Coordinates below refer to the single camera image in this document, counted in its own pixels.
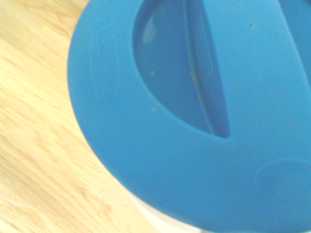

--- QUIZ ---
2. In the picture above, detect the white plastic pitcher blue lid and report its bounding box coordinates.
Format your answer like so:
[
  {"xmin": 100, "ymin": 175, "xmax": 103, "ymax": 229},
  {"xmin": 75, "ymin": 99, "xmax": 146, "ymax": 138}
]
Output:
[{"xmin": 67, "ymin": 0, "xmax": 311, "ymax": 233}]

